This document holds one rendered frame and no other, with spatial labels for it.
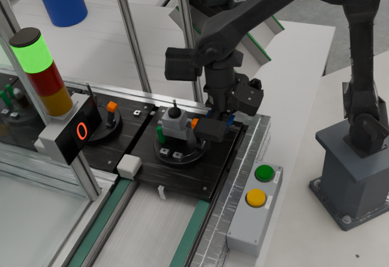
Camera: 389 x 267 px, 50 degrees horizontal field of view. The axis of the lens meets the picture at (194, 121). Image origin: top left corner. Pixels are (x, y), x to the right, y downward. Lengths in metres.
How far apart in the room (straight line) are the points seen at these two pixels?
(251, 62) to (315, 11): 2.12
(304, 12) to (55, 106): 2.69
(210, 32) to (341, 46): 2.28
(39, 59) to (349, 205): 0.70
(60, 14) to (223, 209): 1.14
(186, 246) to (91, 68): 0.84
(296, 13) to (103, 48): 1.93
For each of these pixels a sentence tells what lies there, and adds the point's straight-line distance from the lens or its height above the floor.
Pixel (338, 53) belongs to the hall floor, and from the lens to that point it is 2.90.
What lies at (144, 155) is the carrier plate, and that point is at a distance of 1.05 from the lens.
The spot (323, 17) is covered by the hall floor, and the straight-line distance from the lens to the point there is 3.23.
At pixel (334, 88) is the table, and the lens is 1.35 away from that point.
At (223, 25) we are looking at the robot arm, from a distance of 0.72.
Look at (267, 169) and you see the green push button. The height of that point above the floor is 0.97.
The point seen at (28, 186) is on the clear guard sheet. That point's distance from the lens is 0.83.
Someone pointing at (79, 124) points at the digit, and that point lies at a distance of 0.81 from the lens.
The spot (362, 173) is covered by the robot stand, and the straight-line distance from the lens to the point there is 0.89.
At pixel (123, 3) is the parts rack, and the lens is 1.09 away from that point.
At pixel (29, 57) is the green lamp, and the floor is 1.39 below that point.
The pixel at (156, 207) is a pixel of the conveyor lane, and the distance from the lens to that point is 1.02.
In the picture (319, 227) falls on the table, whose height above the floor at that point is 0.86.
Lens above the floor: 1.76
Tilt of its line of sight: 46 degrees down
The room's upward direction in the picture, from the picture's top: 10 degrees counter-clockwise
